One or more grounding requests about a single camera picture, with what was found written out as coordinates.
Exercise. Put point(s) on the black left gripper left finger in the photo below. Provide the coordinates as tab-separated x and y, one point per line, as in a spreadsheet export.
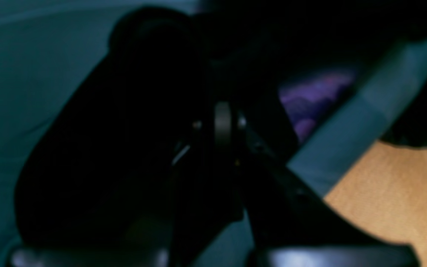
184	207

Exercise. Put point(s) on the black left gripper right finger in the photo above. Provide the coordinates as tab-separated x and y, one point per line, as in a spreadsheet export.
291	226

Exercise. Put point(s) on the black t-shirt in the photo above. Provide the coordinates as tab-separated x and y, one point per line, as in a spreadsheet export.
166	67

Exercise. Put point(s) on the blue table cloth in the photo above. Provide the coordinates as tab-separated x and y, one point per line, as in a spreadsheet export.
48	46

